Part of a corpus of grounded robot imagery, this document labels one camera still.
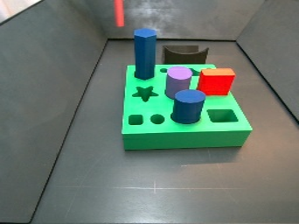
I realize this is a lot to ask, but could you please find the blue cylinder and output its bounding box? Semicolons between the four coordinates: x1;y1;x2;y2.
171;89;206;124

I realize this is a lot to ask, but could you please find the red two-legged block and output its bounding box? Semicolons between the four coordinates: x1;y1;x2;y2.
114;0;126;27

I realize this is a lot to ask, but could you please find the green shape sorter board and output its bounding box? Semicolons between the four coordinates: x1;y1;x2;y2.
122;64;253;150

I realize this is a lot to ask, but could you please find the red cube block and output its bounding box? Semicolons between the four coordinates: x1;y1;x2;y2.
197;68;237;95

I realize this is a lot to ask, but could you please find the black curved holder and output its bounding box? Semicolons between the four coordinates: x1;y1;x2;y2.
163;45;210;64

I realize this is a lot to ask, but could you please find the purple cylinder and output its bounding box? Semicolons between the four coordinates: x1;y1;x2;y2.
165;66;193;99

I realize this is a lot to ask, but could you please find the tall blue hexagonal prism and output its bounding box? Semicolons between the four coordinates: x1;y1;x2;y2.
135;28;157;80

